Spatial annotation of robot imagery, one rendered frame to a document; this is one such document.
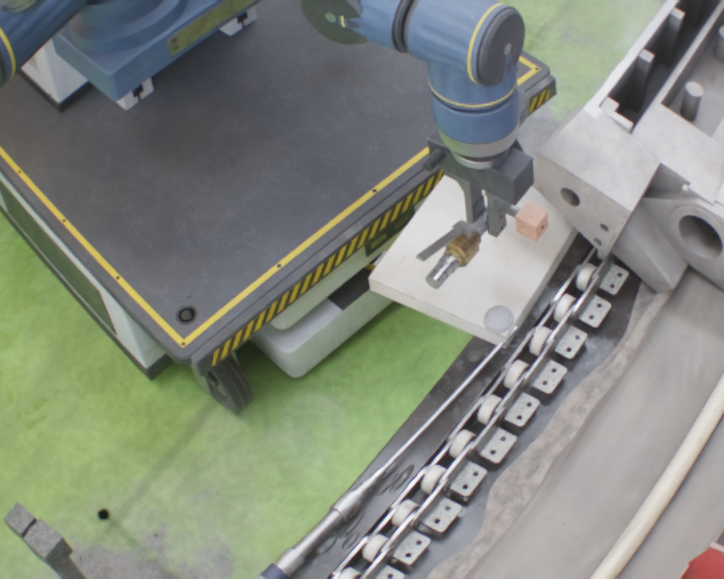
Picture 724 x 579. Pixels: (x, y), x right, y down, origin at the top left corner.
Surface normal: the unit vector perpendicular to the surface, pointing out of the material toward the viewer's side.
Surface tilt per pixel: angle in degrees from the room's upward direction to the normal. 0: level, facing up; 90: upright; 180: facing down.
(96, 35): 23
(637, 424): 0
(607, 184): 38
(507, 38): 90
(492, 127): 90
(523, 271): 0
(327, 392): 0
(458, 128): 90
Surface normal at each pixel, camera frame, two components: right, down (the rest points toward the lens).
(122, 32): -0.04, -0.25
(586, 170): -0.33, 0.00
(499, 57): 0.82, 0.40
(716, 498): -0.11, -0.60
